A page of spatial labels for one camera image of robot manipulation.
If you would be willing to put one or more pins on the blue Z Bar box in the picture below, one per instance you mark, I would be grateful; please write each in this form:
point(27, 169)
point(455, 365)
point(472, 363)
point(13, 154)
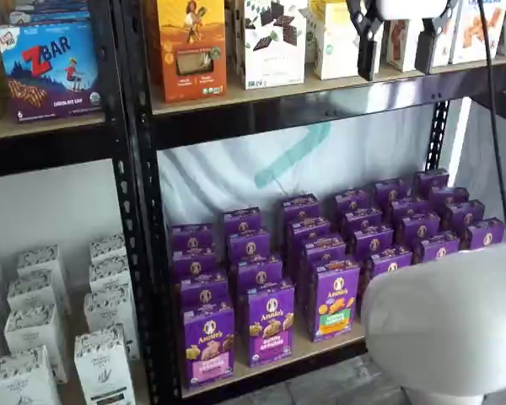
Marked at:
point(50, 12)
point(50, 71)

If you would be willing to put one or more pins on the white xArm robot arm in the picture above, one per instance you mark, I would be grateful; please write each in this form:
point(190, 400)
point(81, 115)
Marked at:
point(447, 320)

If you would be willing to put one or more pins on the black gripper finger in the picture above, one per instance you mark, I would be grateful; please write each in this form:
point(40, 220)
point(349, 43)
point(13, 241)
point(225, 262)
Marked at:
point(367, 59)
point(425, 52)

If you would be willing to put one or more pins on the purple Annie's box pink patch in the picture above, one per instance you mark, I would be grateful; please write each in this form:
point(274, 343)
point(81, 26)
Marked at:
point(192, 238)
point(202, 291)
point(208, 346)
point(194, 263)

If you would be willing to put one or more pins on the sea salt pretzel crackers box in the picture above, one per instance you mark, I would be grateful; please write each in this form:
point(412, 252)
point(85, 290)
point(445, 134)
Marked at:
point(472, 38)

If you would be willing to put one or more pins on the purple Annie's box brown patch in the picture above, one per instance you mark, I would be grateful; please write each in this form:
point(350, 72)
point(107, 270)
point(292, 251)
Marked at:
point(436, 246)
point(419, 225)
point(409, 206)
point(391, 190)

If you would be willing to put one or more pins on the purple Annie's snack box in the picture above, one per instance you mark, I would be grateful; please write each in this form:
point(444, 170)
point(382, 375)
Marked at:
point(449, 196)
point(431, 179)
point(464, 215)
point(485, 234)

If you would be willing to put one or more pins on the white chocolate-pattern box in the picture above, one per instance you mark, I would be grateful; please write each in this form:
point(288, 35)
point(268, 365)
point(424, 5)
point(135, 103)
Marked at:
point(274, 46)

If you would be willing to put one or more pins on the orange Revival snack box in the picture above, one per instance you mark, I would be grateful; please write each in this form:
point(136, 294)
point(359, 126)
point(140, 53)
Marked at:
point(192, 50)

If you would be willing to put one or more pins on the purple Annie's box green patch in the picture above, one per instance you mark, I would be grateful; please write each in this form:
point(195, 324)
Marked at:
point(300, 206)
point(308, 230)
point(324, 251)
point(336, 301)

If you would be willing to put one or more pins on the purple Annie's box violet patch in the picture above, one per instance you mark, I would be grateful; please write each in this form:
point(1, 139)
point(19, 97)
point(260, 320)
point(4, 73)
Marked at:
point(249, 244)
point(259, 272)
point(242, 221)
point(270, 325)

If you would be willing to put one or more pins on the purple Annie's box orange patch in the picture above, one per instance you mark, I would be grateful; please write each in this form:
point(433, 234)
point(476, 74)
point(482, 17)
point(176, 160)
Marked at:
point(390, 261)
point(362, 218)
point(352, 200)
point(372, 240)

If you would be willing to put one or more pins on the Simple Mills bar box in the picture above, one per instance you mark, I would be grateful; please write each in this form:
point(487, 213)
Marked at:
point(335, 46)

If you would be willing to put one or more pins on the cheddar pretzel crackers box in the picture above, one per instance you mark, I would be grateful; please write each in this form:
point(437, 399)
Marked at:
point(400, 46)

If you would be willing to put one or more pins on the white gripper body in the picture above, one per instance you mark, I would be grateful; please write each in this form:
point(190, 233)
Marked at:
point(413, 8)

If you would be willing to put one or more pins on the white backdrop cloth teal logo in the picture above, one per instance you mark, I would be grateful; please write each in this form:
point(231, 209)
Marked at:
point(236, 177)

